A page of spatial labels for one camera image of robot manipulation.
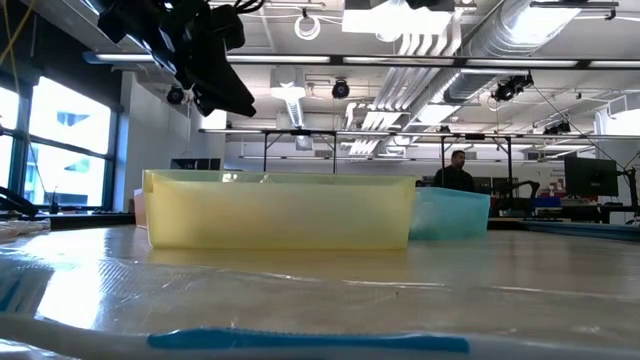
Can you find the long background light strip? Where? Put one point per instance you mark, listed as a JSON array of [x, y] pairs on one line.
[[230, 130]]

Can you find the black round overhead camera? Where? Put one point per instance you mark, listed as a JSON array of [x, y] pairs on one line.
[[175, 95], [507, 90], [340, 90]]

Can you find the white LED light strip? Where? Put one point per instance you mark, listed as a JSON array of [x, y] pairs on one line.
[[275, 58], [520, 62], [125, 58], [400, 59]]

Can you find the yellow translucent plastic bin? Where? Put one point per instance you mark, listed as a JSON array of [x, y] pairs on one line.
[[280, 215]]

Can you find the white ceiling light panel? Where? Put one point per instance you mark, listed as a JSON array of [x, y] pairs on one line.
[[400, 20]]

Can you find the dark background desk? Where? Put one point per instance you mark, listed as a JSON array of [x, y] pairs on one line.
[[575, 212]]

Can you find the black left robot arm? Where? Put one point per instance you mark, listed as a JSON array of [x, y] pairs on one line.
[[135, 20]]

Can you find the large window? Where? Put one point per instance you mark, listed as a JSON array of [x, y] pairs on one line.
[[65, 125]]

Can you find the green translucent plastic bin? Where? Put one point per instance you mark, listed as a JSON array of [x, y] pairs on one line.
[[450, 215]]

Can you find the blue toothbrush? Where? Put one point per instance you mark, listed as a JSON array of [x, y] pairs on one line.
[[300, 340]]

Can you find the orange translucent plastic bin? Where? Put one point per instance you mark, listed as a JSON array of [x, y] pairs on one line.
[[139, 210]]

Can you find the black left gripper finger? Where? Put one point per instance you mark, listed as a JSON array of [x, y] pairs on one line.
[[205, 95], [232, 90]]

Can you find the blue background box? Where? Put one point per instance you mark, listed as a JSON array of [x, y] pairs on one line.
[[549, 202]]

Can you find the black computer monitor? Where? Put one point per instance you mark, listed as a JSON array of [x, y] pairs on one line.
[[590, 175]]

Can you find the black overhead frame bar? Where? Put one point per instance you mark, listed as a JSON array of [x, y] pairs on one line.
[[335, 59]]

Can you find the silver ventilation duct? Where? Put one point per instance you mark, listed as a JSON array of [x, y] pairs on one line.
[[500, 30]]

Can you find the orange toothbrush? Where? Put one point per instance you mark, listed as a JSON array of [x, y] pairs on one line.
[[20, 236]]

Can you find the person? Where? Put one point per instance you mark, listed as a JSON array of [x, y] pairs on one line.
[[452, 175]]

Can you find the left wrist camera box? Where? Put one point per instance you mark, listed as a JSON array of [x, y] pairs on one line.
[[227, 25]]

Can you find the black background rig frame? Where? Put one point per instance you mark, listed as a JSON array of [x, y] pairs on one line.
[[300, 132], [475, 136]]

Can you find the black background rig camera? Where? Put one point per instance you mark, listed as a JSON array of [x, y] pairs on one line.
[[559, 128]]

